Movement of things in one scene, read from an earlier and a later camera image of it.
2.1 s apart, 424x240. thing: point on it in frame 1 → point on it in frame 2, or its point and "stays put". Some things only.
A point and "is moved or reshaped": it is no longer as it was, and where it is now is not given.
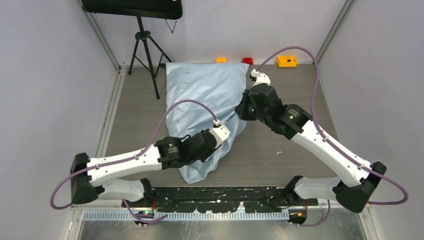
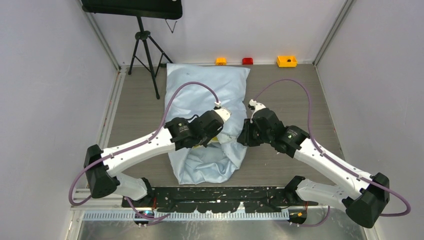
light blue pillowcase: (222, 86) is moved or reshaped
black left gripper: (203, 159) → (208, 140)
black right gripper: (241, 109) → (245, 137)
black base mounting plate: (222, 199) stays put
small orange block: (221, 60) stays put
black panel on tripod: (171, 9) stays put
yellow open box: (286, 61) stays put
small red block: (248, 60) stays put
